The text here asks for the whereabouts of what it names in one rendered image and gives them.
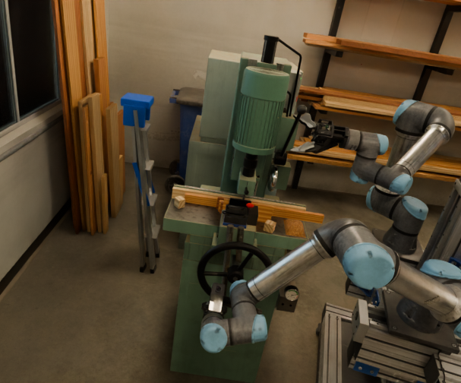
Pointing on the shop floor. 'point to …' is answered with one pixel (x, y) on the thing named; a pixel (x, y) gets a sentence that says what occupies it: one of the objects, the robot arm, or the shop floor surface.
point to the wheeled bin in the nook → (194, 96)
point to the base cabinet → (198, 356)
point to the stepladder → (143, 173)
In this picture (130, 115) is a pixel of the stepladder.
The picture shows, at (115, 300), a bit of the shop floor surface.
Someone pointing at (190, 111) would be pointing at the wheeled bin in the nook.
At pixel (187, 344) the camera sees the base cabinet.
